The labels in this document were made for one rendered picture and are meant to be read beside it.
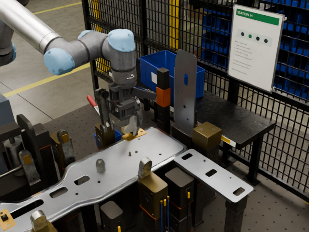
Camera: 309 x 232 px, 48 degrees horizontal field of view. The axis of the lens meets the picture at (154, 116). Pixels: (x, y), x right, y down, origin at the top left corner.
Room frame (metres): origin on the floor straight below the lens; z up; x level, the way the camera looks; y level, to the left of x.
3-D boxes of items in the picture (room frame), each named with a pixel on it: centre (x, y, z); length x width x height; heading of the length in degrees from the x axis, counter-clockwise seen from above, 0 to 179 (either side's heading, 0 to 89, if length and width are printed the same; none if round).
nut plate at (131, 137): (1.00, 0.07, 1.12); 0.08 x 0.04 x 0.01; 129
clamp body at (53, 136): (1.08, 0.36, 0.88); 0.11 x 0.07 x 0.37; 39
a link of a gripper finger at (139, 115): (0.98, 0.06, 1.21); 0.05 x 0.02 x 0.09; 39
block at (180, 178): (0.92, -0.09, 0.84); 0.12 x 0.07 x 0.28; 39
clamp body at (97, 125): (1.17, 0.21, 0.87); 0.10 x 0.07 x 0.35; 39
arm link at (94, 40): (1.03, 0.18, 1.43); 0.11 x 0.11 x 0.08; 53
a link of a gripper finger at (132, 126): (0.97, 0.08, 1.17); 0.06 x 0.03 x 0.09; 129
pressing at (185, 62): (1.18, -0.12, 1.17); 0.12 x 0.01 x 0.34; 39
